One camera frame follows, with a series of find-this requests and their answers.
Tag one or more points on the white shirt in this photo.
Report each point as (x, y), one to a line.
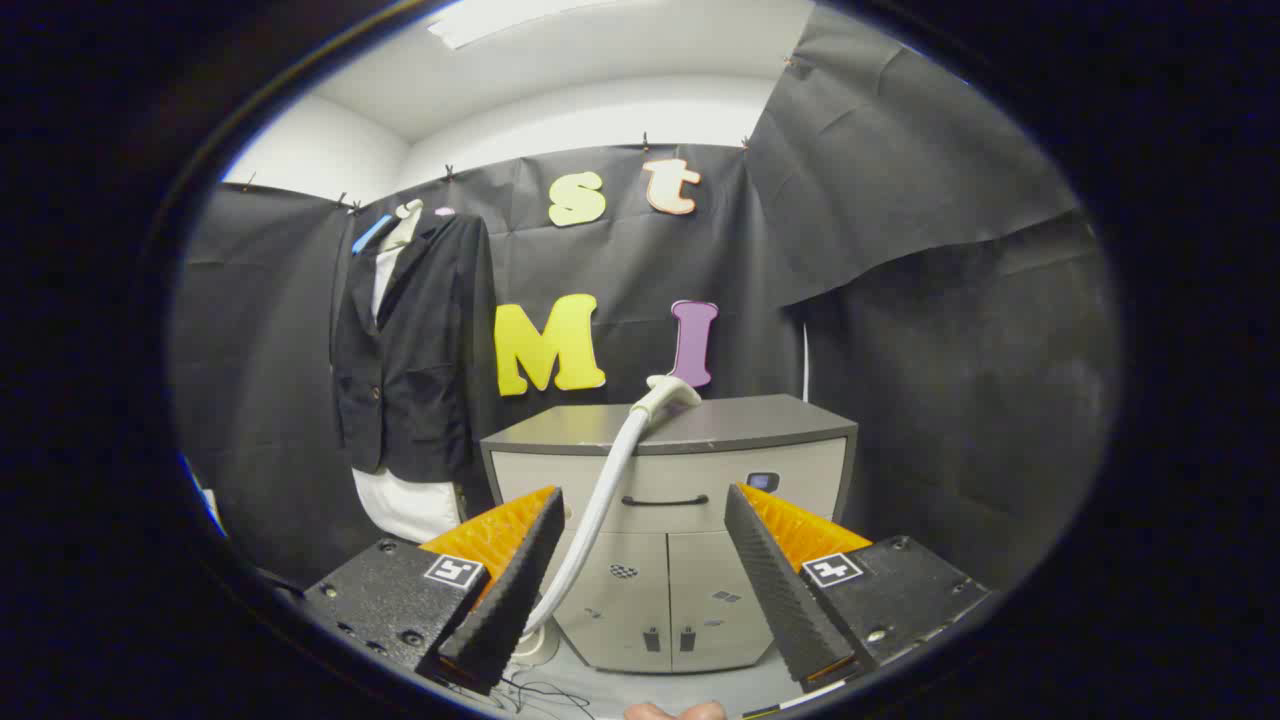
(410, 505)

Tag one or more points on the white garment steamer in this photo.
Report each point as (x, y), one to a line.
(612, 470)

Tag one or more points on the black backdrop cloth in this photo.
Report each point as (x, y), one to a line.
(900, 350)

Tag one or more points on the white plastic hanger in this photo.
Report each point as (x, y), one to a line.
(411, 209)

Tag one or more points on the grey and beige cabinet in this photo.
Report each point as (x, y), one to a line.
(760, 420)

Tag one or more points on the black suit jacket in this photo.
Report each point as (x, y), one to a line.
(430, 370)

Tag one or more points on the row of black backdrop clips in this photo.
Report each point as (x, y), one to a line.
(645, 141)

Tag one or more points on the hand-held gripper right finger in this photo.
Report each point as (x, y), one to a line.
(775, 590)

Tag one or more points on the ceiling light panel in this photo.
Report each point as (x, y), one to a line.
(500, 20)

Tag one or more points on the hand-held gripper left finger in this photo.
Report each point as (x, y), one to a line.
(510, 600)

